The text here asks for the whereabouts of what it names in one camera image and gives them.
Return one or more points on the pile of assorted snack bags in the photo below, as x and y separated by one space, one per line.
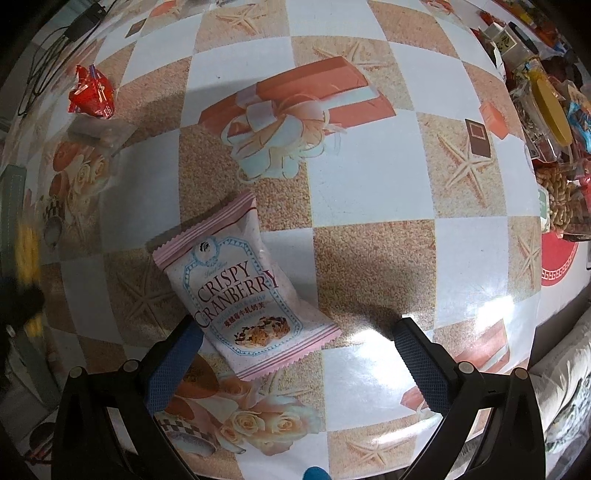
572 92

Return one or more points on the pink white nougat packet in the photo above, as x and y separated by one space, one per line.
240 295

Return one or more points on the white carton box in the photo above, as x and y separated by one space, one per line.
505 41

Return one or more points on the black power adapter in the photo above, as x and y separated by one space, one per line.
85 21

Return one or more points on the bag of peanuts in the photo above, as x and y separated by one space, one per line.
558 194

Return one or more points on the red round mat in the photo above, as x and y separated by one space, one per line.
556 261

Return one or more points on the white patterned cushion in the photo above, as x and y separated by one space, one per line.
563 392

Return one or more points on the yellow lid jar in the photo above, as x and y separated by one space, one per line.
549 106

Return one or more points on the clear stick snack packet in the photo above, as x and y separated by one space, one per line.
99 131

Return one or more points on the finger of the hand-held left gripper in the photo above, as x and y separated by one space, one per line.
21 300

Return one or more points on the red snack packet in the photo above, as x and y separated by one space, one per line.
92 94

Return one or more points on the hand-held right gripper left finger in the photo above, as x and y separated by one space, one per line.
171 369

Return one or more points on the person's right hand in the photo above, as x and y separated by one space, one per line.
316 474

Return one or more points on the checkered printed tablecloth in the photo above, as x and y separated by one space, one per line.
369 184

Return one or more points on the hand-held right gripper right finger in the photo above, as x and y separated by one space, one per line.
425 369

